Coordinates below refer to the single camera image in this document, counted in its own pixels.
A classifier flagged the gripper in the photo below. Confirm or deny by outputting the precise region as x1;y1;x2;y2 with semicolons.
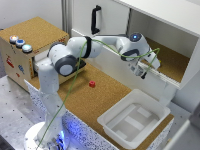
128;57;148;80

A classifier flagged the pink block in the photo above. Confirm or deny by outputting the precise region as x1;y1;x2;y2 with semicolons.
88;80;97;89

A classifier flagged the white plastic box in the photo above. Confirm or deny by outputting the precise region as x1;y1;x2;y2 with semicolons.
96;88;172;150

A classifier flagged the white sliding door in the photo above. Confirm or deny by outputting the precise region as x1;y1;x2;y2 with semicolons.
71;0;132;38

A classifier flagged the white cabinet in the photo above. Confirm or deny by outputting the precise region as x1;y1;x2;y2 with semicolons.
61;0;200;107

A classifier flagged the wooden drawer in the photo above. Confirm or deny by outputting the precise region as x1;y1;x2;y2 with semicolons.
31;49;89;82

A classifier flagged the wooden drawer box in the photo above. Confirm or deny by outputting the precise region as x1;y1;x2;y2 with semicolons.
0;16;71;92

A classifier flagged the green button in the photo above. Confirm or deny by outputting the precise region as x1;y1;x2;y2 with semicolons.
21;43;34;54

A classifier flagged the blue button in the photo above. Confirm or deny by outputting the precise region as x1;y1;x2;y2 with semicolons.
15;38;26;49

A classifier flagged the red button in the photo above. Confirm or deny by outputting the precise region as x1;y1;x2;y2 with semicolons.
9;34;19;45

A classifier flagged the black drawer handle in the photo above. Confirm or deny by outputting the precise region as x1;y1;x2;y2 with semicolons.
75;58;89;70

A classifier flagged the black door handle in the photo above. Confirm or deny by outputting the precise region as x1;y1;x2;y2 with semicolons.
90;4;102;36

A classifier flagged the green cable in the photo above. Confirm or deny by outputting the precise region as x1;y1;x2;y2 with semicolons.
34;38;162;150

